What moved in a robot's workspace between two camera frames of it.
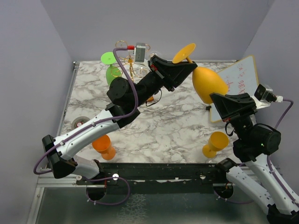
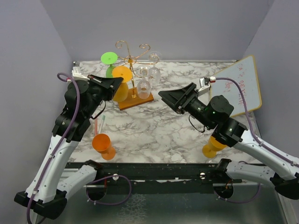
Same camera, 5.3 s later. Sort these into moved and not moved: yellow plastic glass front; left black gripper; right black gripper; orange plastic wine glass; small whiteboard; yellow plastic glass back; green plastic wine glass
Moved: yellow plastic glass back; right black gripper; left black gripper
Not moved: yellow plastic glass front; orange plastic wine glass; small whiteboard; green plastic wine glass
